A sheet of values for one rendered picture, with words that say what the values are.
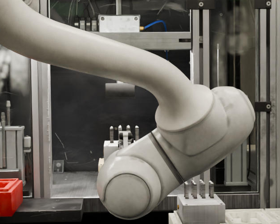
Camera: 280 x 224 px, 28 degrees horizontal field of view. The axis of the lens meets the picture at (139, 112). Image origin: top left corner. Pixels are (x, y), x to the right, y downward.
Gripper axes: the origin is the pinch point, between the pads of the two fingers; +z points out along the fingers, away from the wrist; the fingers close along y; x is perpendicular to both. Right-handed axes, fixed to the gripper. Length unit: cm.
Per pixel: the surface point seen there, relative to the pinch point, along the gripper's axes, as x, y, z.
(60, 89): 20, 13, 62
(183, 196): -14.3, -11.4, 8.0
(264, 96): -36.9, 12.2, 19.1
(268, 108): -37.9, 9.0, 18.7
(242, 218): -28.2, -16.5, 6.2
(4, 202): 26.9, -10.0, -1.2
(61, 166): 20, -12, 61
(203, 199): -18.5, -11.4, 3.9
